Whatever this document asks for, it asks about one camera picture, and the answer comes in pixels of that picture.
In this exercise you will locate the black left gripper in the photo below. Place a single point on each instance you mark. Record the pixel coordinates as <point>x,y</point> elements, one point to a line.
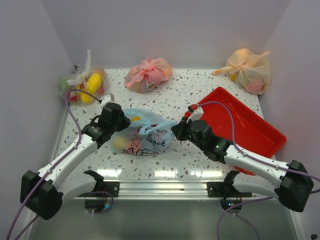
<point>125,122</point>

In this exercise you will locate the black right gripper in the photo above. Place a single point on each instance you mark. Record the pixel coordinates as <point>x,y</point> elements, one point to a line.
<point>179,129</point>

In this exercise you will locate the blue printed plastic bag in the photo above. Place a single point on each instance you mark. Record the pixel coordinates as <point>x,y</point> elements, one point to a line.
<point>148,134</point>

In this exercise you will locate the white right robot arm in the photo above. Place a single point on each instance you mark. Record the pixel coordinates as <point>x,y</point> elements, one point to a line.
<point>289,183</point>

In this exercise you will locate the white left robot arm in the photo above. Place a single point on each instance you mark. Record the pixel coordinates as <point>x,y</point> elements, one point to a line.
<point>40,190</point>

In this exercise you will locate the clear bag with fruit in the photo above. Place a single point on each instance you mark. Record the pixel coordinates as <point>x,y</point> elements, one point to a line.
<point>87,79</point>

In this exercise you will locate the pink knotted plastic bag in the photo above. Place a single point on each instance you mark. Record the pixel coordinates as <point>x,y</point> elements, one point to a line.
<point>148,74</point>

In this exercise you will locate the orange knotted plastic bag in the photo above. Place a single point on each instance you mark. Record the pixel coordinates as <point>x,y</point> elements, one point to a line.
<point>248,70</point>

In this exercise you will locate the red plastic tray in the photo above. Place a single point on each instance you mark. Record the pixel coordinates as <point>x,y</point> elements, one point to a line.
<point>251,131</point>

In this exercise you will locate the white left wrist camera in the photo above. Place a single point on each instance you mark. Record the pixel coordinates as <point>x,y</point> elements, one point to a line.
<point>108,98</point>

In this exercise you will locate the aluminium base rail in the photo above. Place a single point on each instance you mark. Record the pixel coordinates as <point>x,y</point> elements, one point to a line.
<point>162,188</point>

